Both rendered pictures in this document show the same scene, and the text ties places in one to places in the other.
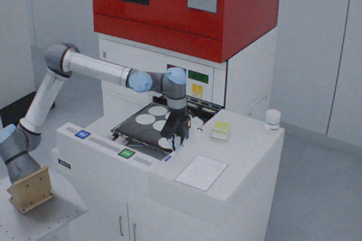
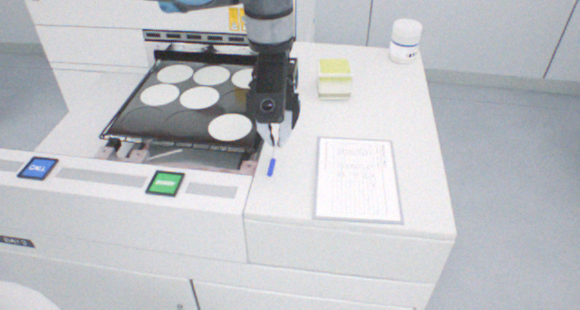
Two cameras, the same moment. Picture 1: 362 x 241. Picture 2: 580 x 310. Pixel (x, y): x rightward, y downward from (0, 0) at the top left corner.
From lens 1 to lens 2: 1.21 m
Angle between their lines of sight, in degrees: 22
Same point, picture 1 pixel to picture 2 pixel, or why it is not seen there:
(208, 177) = (381, 184)
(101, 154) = (102, 203)
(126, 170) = (178, 223)
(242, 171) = (427, 148)
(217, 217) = (430, 266)
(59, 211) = not seen: outside the picture
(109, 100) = (72, 81)
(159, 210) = (275, 281)
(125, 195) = (184, 269)
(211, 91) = not seen: hidden behind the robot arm
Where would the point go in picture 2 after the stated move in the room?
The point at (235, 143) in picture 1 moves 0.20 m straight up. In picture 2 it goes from (367, 95) to (378, 12)
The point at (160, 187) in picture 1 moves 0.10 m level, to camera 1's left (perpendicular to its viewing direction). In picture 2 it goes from (277, 239) to (222, 259)
